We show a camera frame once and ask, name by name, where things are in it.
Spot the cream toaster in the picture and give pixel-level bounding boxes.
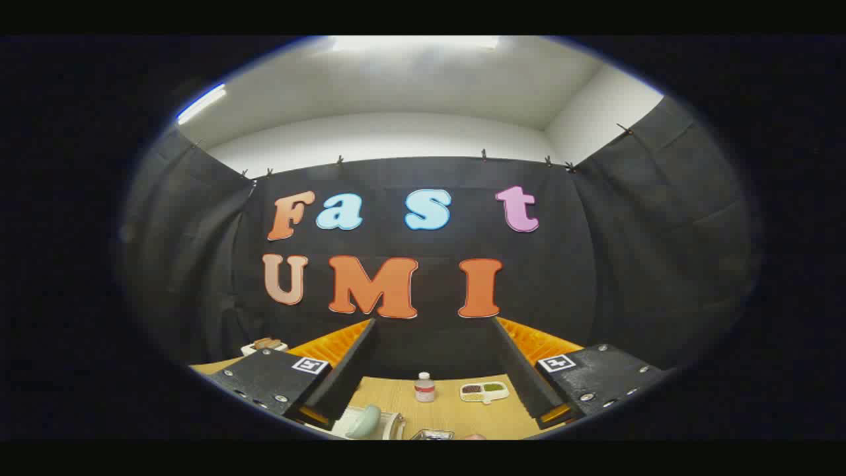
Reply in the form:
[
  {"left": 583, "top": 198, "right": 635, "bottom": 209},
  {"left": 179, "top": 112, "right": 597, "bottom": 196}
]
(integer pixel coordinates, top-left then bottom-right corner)
[{"left": 241, "top": 339, "right": 289, "bottom": 357}]

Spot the light green plate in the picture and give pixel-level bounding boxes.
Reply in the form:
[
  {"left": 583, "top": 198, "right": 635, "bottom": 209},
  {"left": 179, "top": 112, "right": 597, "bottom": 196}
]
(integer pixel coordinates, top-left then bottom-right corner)
[{"left": 344, "top": 405, "right": 382, "bottom": 440}]

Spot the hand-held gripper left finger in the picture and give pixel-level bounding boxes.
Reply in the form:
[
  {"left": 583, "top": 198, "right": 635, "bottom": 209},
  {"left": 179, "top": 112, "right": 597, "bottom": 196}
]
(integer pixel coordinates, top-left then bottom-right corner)
[{"left": 208, "top": 319, "right": 379, "bottom": 430}]

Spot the long ceiling light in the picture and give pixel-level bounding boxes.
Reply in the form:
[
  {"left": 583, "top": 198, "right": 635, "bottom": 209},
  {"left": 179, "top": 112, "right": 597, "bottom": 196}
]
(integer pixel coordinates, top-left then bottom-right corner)
[{"left": 330, "top": 36, "right": 500, "bottom": 52}]

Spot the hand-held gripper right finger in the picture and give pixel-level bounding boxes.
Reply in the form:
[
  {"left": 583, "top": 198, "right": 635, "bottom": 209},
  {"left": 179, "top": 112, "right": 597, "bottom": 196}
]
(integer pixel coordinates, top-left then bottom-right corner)
[{"left": 490, "top": 316, "right": 668, "bottom": 429}]

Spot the white divided snack tray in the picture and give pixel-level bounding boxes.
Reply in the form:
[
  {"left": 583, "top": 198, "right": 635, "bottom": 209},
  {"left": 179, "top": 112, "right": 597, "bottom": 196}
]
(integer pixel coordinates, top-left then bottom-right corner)
[{"left": 459, "top": 381, "right": 510, "bottom": 405}]

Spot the row of cloth clips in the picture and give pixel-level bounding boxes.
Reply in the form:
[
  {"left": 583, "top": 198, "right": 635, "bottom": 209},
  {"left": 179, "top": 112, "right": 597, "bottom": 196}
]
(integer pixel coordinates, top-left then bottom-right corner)
[{"left": 192, "top": 122, "right": 635, "bottom": 179}]

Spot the white wire dish rack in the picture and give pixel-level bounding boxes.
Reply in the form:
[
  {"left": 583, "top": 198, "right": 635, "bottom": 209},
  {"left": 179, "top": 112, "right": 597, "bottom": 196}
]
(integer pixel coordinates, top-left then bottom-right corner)
[{"left": 317, "top": 407, "right": 407, "bottom": 441}]

